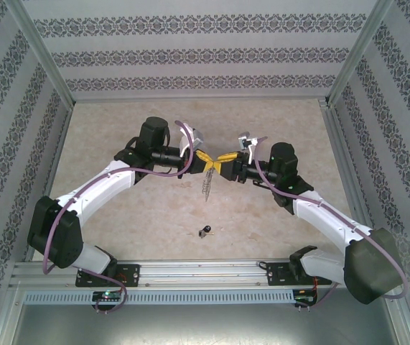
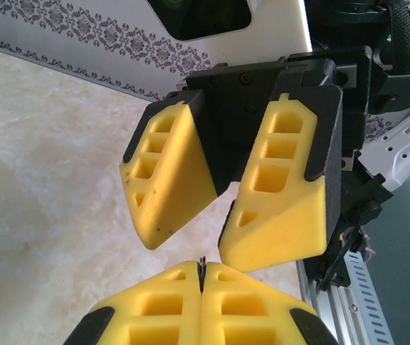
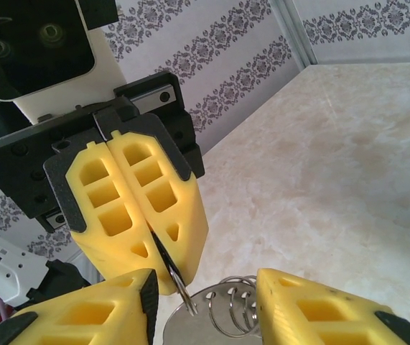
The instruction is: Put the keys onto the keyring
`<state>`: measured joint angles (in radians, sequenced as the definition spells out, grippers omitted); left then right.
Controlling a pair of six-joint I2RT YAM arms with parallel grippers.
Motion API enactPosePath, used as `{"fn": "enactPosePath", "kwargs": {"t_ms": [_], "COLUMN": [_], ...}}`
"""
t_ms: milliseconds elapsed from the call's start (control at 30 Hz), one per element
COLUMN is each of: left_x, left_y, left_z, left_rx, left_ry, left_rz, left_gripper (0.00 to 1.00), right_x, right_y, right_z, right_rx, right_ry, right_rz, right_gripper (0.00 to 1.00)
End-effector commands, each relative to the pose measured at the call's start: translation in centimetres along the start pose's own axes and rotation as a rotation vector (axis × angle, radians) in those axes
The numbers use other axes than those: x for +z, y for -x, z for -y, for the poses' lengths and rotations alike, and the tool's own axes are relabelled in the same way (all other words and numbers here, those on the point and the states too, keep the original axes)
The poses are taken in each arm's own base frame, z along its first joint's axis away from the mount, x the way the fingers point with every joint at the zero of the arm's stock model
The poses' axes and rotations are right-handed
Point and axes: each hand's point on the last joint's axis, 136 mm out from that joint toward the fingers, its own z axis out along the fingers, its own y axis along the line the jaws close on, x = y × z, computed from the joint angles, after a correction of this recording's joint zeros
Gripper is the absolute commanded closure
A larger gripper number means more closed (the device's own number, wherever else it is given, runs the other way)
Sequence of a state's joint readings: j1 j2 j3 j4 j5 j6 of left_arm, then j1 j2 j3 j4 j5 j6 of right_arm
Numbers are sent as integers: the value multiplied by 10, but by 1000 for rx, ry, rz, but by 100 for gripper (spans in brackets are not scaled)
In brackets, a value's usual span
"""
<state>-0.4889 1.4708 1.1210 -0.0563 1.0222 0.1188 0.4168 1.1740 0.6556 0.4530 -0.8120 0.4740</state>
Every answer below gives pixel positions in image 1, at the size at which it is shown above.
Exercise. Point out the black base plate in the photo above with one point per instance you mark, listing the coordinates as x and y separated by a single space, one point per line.
278 276
129 275

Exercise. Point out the right circuit board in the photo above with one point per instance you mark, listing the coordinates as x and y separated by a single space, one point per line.
305 296

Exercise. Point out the black-headed key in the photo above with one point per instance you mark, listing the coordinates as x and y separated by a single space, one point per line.
206 228

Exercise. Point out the aluminium table edge rail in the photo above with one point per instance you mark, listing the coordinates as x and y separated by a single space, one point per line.
341 143

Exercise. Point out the grey metal sheet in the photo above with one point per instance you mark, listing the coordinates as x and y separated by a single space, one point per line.
204 327

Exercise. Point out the aluminium frame post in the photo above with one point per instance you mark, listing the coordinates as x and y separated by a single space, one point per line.
39 54
360 54

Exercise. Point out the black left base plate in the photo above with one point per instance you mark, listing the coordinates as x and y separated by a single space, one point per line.
129 275

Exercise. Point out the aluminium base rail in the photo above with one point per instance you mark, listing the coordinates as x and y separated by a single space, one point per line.
197 273

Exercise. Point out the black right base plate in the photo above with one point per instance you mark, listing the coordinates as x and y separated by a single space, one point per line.
278 276

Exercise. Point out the left circuit board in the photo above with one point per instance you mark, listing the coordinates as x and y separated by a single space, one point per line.
107 295

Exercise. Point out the aluminium rear frame bar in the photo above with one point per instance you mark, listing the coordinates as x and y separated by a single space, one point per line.
197 98

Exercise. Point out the circuit board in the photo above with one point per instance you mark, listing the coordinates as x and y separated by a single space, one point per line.
305 296
107 295

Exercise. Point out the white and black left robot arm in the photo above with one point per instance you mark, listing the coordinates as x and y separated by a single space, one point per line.
97 190

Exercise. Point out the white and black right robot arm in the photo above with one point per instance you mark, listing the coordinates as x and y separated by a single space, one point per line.
326 215

